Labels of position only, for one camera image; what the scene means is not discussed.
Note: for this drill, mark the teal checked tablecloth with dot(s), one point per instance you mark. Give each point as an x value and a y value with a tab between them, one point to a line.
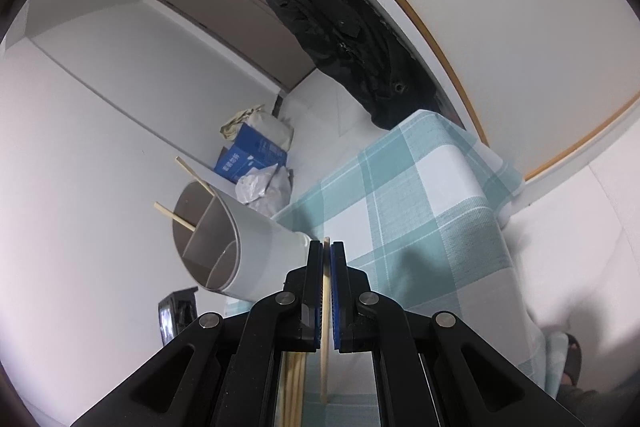
425	217

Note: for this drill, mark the black backpack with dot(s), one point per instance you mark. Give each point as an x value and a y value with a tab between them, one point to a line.
325	22

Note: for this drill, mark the round metal utensil holder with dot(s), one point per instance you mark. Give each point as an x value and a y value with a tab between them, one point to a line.
260	247

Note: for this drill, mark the dark blue shoe box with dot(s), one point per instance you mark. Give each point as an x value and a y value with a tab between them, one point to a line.
175	317

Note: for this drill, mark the blue cardboard box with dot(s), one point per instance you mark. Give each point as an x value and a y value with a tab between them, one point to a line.
245	157

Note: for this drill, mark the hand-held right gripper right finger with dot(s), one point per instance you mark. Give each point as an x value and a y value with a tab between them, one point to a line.
336	297

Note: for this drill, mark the white sack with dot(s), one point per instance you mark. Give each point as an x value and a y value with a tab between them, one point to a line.
272	129

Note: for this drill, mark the bundle of wooden chopsticks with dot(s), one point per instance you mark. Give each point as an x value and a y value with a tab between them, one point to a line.
295	387

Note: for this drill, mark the light wooden chopstick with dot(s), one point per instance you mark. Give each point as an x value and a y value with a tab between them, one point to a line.
175	217
195	177
326	372

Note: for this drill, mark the large grey plastic parcel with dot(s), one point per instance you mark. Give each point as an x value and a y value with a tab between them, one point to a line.
277	197

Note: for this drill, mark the brown door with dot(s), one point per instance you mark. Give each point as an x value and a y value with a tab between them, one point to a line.
240	17

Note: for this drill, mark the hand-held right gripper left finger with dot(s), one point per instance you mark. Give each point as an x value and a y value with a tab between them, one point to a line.
318	287

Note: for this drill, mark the small grey plastic parcel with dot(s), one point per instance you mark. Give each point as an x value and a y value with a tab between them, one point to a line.
255	187

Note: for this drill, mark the black slipper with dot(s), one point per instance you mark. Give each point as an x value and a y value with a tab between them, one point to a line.
571	357

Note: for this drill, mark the beige cloth bag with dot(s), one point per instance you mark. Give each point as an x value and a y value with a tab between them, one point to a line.
237	122

